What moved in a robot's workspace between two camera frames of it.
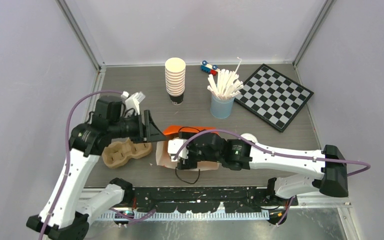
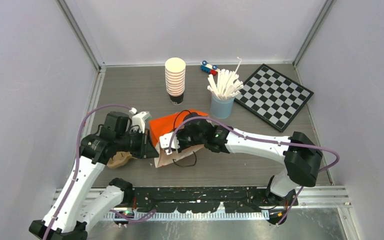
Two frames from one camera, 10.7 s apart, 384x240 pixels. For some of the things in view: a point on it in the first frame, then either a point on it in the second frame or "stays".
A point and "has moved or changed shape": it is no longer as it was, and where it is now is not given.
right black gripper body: (194, 156) -> (186, 139)
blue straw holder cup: (221, 108) stays
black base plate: (202, 199) stays
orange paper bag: (163, 157) has moved or changed shape
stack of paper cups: (175, 73) stays
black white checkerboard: (274, 99) stays
